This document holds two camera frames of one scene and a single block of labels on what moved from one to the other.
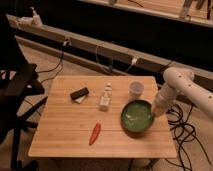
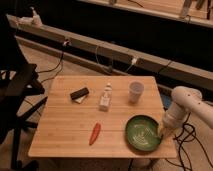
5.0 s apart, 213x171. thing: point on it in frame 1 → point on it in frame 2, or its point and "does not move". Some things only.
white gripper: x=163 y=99 → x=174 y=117
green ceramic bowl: x=137 y=118 → x=143 y=132
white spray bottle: x=36 y=20 does not move
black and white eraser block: x=79 y=94 does not move
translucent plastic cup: x=136 y=88 does not move
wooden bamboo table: x=81 y=117 does not move
